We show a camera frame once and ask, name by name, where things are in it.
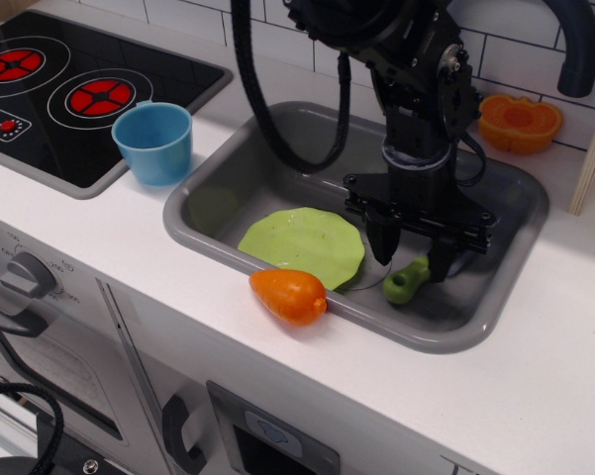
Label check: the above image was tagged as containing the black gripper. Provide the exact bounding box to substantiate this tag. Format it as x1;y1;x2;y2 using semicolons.
343;147;496;283

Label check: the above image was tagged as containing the green handled grey spatula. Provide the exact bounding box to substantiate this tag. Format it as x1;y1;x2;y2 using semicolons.
381;254;469;306

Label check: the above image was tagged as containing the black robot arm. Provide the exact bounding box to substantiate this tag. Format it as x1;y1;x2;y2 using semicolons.
285;1;496;282

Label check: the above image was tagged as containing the green toy plate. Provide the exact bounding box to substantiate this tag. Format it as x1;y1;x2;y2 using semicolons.
238;207;365;290

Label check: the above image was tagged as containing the grey sink basin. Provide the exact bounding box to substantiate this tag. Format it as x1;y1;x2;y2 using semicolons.
163;117;549;353

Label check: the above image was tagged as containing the orange toy carrot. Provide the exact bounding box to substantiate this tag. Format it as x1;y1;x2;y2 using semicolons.
248;269;328;327

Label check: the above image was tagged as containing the orange toy pumpkin half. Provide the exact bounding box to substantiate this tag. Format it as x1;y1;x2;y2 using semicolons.
478;94;564;155

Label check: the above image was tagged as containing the grey dishwasher panel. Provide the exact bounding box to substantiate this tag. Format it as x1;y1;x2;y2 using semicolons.
206;381;341;475

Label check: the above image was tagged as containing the dark grey toy faucet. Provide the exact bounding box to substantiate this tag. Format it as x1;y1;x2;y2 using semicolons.
544;0;595;98

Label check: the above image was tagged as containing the blue plastic cup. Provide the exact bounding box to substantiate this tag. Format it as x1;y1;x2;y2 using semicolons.
111;101;193;186

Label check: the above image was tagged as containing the grey oven knob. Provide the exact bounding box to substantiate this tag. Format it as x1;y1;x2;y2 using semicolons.
0;252;56;299

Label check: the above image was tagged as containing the black toy stovetop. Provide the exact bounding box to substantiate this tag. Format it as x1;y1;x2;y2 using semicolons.
0;10;233;199

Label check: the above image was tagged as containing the toy oven door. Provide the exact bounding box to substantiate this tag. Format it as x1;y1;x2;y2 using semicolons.
0;285;123;440

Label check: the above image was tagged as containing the black braided cable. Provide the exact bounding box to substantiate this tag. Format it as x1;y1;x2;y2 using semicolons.
230;0;353;174
0;381;65;475

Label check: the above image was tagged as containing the black cabinet door handle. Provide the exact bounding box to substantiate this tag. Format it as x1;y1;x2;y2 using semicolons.
161;395;207;475

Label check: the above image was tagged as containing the black lower braided cable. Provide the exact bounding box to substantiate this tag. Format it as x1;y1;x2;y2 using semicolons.
0;381;65;475

